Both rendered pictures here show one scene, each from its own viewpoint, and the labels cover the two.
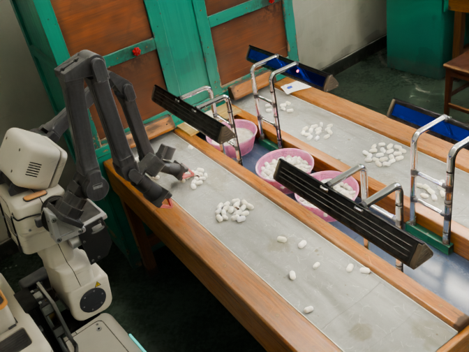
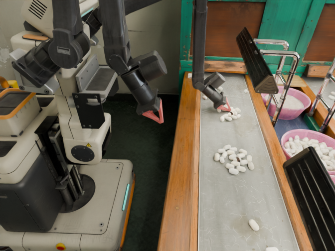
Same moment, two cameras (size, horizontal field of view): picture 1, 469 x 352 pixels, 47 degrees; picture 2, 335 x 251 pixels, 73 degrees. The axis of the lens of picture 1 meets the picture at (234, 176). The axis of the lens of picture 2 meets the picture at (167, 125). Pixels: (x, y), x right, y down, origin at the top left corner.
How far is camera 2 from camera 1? 1.32 m
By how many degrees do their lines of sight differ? 28
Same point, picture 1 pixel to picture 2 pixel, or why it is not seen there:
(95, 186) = (60, 48)
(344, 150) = not seen: outside the picture
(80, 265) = (77, 123)
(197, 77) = not seen: hidden behind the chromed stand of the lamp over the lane
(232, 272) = (177, 221)
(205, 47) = (309, 20)
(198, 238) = (183, 163)
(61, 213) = (24, 61)
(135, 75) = (237, 18)
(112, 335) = (118, 178)
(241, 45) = not seen: outside the picture
